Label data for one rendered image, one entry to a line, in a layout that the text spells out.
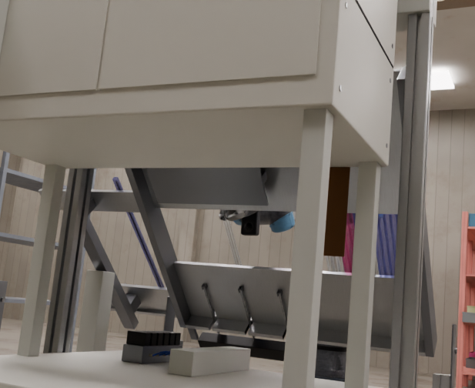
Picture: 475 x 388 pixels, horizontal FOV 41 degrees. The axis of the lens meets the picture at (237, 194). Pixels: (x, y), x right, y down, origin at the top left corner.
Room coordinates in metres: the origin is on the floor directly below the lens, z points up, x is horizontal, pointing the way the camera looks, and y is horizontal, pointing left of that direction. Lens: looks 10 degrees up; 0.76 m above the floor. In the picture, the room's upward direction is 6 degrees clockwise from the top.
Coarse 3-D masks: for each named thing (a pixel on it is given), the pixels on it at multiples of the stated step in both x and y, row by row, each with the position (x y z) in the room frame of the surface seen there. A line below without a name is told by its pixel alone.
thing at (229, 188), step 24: (144, 168) 1.57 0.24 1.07; (168, 168) 1.49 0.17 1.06; (192, 168) 1.46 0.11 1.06; (216, 168) 1.43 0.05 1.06; (240, 168) 1.41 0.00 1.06; (264, 168) 1.43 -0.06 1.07; (288, 168) 1.40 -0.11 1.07; (384, 168) 1.31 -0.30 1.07; (168, 192) 1.54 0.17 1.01; (192, 192) 1.51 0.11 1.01; (216, 192) 1.48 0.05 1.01; (240, 192) 1.45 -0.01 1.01; (264, 192) 1.43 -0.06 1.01; (288, 192) 1.45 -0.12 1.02; (384, 192) 1.35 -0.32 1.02
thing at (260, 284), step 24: (192, 264) 1.73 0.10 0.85; (216, 264) 1.71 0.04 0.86; (192, 288) 1.79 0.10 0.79; (216, 288) 1.76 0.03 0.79; (240, 288) 1.72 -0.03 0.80; (264, 288) 1.69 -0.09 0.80; (288, 288) 1.65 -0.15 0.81; (336, 288) 1.59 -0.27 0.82; (384, 288) 1.53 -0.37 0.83; (192, 312) 1.86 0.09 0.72; (216, 312) 1.82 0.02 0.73; (240, 312) 1.78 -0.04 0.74; (264, 312) 1.75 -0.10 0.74; (336, 312) 1.64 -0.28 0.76; (384, 312) 1.58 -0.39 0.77
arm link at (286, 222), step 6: (264, 216) 1.86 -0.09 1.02; (270, 216) 1.84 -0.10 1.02; (276, 216) 1.83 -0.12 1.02; (282, 216) 1.83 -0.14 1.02; (288, 216) 1.84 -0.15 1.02; (264, 222) 1.88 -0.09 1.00; (270, 222) 1.86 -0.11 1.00; (276, 222) 1.84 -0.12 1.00; (282, 222) 1.84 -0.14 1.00; (288, 222) 1.84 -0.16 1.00; (294, 222) 1.86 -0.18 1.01; (276, 228) 1.85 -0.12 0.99; (282, 228) 1.84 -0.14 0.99; (288, 228) 1.85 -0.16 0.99
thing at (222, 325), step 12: (192, 324) 1.84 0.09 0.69; (204, 324) 1.83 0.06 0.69; (216, 324) 1.82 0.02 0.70; (228, 324) 1.81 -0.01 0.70; (240, 324) 1.79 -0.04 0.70; (252, 324) 1.78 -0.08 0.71; (264, 324) 1.77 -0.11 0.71; (264, 336) 1.75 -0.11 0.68; (276, 336) 1.73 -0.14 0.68; (324, 336) 1.68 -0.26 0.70; (336, 336) 1.67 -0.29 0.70; (372, 336) 1.64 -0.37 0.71; (384, 336) 1.63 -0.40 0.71; (372, 348) 1.62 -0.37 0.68; (384, 348) 1.60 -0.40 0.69; (420, 348) 1.58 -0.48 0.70
